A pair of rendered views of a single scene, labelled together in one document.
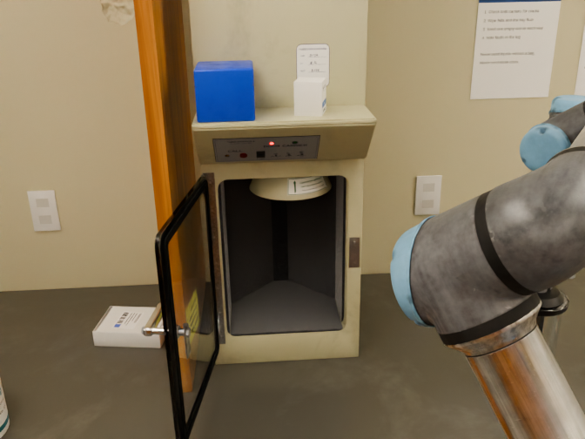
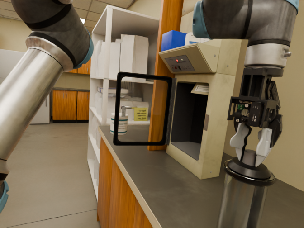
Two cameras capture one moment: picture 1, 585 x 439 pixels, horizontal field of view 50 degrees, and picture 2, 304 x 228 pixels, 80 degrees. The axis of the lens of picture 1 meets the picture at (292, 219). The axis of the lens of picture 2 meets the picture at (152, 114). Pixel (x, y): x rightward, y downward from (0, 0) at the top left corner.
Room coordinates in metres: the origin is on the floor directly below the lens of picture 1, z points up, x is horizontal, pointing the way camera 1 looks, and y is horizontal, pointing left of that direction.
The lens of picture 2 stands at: (0.68, -0.75, 1.34)
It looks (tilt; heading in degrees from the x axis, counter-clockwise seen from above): 9 degrees down; 68
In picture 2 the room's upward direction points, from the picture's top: 5 degrees clockwise
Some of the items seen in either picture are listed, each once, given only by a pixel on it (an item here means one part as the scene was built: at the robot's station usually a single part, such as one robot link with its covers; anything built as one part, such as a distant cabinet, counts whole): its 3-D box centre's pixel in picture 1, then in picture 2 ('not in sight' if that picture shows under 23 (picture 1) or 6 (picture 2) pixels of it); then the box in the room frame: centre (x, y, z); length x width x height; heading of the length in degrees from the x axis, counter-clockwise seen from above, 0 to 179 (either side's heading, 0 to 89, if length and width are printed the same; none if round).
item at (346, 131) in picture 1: (284, 140); (183, 61); (1.12, 0.01, 1.46); 0.32 x 0.11 x 0.10; 94
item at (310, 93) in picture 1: (310, 96); (192, 41); (1.12, -0.04, 1.54); 0.05 x 0.05 x 0.06; 79
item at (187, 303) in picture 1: (192, 304); (142, 111); (1.00, 0.18, 1.19); 0.30 x 0.01 x 0.40; 174
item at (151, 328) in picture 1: (164, 320); not in sight; (0.93, 0.22, 1.20); 0.10 x 0.05 x 0.03; 174
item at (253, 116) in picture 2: not in sight; (256, 97); (1.03, -0.47, 1.33); 0.09 x 0.08 x 0.12; 19
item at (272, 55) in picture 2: not in sight; (266, 59); (1.03, -0.47, 1.41); 0.08 x 0.08 x 0.05
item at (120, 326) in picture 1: (134, 326); not in sight; (1.30, 0.38, 0.96); 0.16 x 0.12 x 0.04; 85
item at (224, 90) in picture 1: (225, 91); (174, 43); (1.12, 0.11, 1.56); 0.10 x 0.10 x 0.09; 4
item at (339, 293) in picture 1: (281, 234); (205, 117); (1.30, 0.02, 1.19); 0.26 x 0.24 x 0.35; 94
